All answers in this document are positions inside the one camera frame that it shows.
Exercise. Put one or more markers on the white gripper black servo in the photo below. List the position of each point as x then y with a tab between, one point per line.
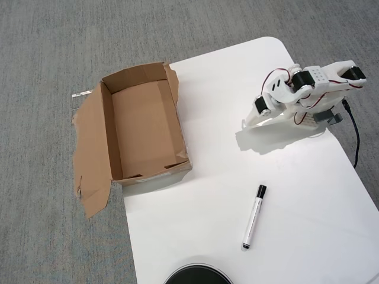
257	113

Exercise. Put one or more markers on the white marker pen black cap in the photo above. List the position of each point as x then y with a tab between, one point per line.
254	219

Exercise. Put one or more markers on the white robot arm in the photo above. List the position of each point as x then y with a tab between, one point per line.
316	77

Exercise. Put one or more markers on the open brown cardboard box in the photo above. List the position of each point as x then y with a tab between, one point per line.
94	148

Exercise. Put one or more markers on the grey table clamp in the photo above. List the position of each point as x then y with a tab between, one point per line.
322	116

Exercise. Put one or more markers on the black round disc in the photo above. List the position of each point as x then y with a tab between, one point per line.
198	275

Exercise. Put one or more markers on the small white paper strip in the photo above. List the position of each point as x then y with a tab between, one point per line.
80	94

